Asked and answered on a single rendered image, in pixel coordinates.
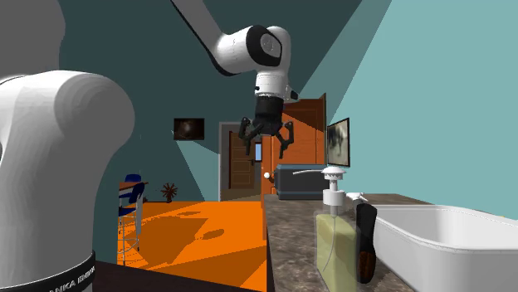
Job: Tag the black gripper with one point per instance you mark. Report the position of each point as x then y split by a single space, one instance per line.
268 113

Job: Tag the orange open door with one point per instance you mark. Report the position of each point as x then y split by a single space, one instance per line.
307 125

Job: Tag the small dark red plant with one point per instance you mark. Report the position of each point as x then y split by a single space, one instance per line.
169 191

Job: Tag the black bottle white nozzle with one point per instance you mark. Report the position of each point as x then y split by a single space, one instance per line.
366 238

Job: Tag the dark framed wall picture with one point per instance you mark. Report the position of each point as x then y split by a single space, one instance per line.
189 129

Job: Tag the clear soap dispenser yellow liquid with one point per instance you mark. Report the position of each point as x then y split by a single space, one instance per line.
336 246

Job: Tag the dark grey-blue box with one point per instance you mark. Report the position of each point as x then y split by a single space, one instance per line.
301 182

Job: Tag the wooden table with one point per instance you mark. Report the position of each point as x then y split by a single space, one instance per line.
125 185

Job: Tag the framed grey wall picture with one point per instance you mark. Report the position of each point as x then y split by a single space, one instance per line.
339 143

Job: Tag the brown panelled door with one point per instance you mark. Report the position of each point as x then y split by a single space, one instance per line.
240 161

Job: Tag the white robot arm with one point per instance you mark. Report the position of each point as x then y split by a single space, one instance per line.
48 161

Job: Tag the white sink basin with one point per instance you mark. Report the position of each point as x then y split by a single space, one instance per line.
441 242

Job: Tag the dark robot stand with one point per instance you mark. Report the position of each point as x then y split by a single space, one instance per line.
162 279

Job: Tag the blue chair metal legs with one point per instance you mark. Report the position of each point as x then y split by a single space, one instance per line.
131 192

